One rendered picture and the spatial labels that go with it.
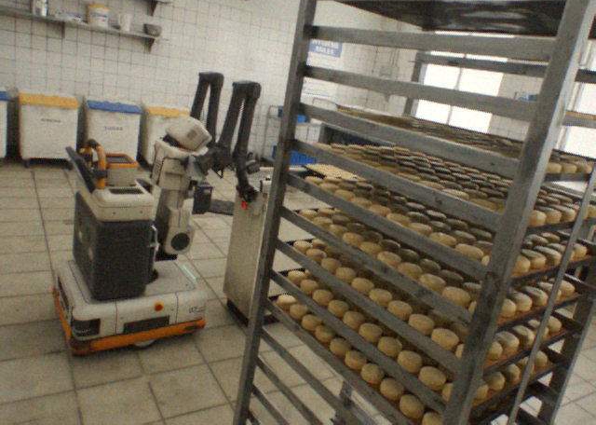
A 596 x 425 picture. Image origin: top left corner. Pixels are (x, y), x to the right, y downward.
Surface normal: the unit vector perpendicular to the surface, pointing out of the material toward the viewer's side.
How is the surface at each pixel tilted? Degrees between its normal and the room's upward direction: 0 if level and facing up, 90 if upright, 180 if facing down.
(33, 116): 91
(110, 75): 90
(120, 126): 92
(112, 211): 90
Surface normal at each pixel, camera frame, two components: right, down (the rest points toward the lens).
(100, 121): 0.47, 0.33
